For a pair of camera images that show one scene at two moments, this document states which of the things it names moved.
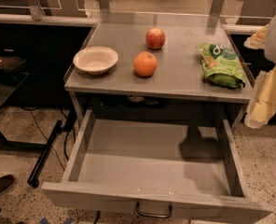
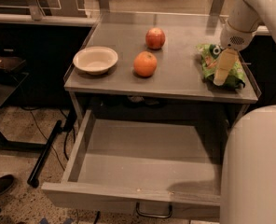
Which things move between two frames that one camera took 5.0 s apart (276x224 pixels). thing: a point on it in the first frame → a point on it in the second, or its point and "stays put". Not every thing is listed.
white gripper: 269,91 → 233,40
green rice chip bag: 220,66 stays put
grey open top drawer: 193,165 stays put
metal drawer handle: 168,216 stays put
